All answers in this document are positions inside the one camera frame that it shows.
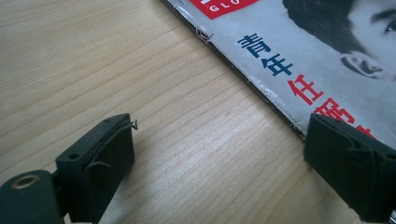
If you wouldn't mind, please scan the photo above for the magazine with portrait cover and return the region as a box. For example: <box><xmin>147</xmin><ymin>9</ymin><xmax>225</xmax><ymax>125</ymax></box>
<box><xmin>162</xmin><ymin>0</ymin><xmax>396</xmax><ymax>149</ymax></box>

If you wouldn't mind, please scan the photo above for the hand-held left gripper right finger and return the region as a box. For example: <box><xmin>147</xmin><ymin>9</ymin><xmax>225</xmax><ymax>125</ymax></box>
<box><xmin>304</xmin><ymin>113</ymin><xmax>396</xmax><ymax>223</ymax></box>

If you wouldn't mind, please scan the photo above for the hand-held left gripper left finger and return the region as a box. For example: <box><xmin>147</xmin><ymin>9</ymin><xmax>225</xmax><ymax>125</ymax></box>
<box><xmin>55</xmin><ymin>113</ymin><xmax>138</xmax><ymax>224</ymax></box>

